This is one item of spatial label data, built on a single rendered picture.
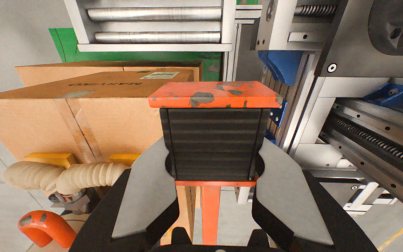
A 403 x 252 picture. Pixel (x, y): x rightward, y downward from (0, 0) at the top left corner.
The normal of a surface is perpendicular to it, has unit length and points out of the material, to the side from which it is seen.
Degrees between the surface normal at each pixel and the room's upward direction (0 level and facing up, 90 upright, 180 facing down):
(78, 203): 60
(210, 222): 0
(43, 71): 0
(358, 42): 0
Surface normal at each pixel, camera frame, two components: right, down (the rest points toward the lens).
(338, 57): -0.04, 0.47
